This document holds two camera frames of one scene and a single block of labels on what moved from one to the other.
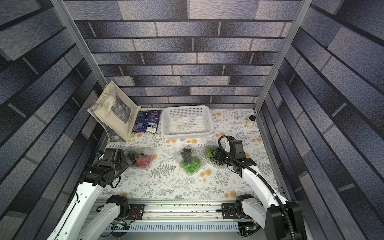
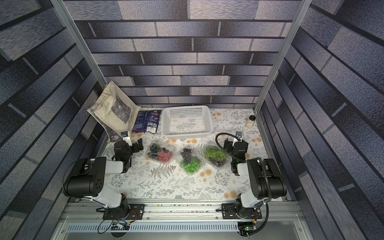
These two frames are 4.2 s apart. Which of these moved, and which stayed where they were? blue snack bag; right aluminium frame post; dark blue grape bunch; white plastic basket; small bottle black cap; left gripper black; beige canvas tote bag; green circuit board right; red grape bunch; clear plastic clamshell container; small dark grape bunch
Moved: clear plastic clamshell container; left gripper black; red grape bunch; dark blue grape bunch
Stayed: right aluminium frame post; white plastic basket; small bottle black cap; blue snack bag; small dark grape bunch; beige canvas tote bag; green circuit board right
